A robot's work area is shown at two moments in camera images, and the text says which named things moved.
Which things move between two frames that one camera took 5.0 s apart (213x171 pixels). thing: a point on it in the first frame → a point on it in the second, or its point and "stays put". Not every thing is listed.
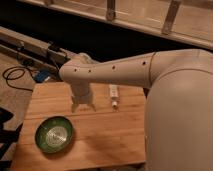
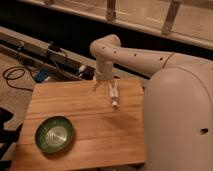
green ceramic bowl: x=54 y=134 stays put
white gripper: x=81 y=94 → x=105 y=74
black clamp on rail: x=53 y=47 stays put
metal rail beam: x=32 y=50 stays put
